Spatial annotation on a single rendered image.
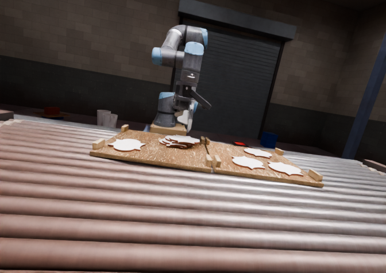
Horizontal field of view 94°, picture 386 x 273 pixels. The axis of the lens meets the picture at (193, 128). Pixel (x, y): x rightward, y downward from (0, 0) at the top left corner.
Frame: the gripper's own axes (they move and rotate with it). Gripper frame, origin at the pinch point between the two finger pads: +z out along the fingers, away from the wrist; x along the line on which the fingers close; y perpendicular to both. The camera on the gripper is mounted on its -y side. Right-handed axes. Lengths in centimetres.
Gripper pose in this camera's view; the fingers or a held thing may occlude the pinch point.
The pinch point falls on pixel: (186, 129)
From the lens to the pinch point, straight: 79.7
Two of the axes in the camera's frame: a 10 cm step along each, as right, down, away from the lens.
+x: 1.9, 2.3, -9.6
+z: -1.7, 9.7, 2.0
